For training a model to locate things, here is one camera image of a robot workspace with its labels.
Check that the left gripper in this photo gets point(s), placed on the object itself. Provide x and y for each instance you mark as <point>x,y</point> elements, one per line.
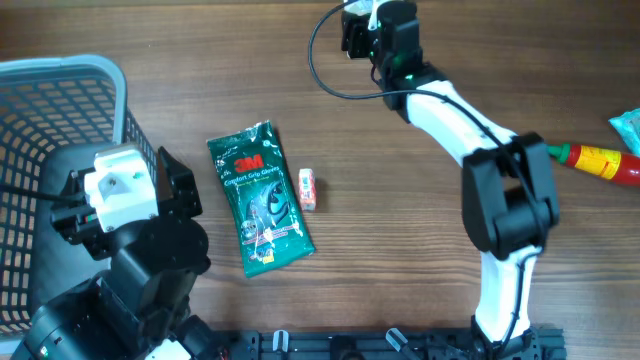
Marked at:
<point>77,224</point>

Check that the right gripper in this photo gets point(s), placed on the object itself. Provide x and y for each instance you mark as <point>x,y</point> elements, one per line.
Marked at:
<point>354,29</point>

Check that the green 3M gloves packet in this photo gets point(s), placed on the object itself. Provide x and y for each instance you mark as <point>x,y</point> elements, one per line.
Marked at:
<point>270,226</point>

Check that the small orange snack packet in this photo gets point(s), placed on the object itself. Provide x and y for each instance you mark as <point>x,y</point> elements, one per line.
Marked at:
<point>307,189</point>

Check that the grey plastic mesh basket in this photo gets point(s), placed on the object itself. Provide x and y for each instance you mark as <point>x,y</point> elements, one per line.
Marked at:
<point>56,114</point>

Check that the teal wet wipes packet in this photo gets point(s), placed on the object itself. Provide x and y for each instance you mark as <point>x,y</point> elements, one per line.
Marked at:
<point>627,126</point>

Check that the red sauce bottle yellow label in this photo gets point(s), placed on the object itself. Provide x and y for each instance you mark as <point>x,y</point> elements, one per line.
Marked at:
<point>611,165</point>

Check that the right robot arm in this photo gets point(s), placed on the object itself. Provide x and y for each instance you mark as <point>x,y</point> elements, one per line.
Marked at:
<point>509,199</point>

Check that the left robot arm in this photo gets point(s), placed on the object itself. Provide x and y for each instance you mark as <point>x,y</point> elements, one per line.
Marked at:
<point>138,307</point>

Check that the white barcode scanner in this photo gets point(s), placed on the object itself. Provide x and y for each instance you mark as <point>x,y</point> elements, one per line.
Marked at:
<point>358,6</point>

